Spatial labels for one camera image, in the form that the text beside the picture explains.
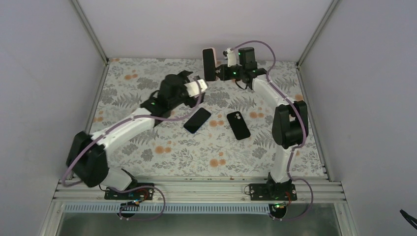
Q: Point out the black phone case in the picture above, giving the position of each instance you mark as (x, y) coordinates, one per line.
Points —
(238, 125)

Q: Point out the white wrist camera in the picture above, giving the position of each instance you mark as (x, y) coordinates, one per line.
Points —
(196, 87)
(230, 57)

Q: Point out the floral patterned table mat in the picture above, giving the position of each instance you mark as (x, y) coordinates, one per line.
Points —
(169, 149)

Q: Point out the black object at right edge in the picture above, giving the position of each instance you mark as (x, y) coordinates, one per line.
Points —
(410, 219)

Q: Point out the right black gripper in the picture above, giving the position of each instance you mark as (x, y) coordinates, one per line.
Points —
(223, 76)

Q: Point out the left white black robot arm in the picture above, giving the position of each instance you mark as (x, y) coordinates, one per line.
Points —
(87, 157)

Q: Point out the slotted grey cable duct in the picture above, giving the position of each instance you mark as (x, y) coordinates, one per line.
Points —
(174, 208)

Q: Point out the aluminium rail frame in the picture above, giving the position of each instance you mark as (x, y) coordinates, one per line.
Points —
(209, 190)

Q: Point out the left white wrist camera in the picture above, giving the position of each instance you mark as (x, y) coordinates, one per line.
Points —
(196, 87)

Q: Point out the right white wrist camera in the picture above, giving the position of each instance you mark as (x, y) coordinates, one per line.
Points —
(230, 57)

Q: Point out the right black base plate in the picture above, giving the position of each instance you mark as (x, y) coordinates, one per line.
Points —
(275, 192)

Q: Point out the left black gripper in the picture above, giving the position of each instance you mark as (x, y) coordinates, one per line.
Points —
(183, 75)

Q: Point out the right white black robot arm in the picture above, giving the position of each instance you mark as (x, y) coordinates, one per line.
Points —
(289, 126)

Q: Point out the black phone with pink edge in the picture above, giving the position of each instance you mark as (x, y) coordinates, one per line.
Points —
(209, 64)

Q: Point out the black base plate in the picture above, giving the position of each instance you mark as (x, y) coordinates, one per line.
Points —
(138, 192)
(275, 192)

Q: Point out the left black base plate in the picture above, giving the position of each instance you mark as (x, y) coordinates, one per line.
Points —
(138, 192)

